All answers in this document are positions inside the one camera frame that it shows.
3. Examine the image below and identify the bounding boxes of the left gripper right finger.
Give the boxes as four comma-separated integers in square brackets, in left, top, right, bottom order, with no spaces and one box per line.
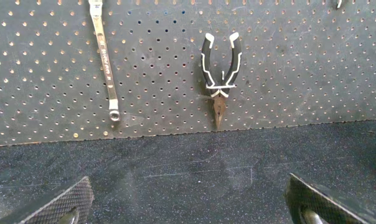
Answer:
[284,172,376,224]

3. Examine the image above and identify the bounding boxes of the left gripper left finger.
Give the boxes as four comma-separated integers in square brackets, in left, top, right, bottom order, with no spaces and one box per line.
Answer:
[0,176,95,224]

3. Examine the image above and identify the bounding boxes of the black and white pliers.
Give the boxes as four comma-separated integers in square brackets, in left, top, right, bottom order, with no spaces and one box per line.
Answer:
[200,32,243,131]

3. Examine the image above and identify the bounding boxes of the wrench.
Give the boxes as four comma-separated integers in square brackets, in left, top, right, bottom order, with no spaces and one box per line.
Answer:
[87,0,121,123]

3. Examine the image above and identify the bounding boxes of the black pegboard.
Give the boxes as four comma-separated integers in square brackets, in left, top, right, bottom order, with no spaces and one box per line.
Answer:
[0,0,376,148]

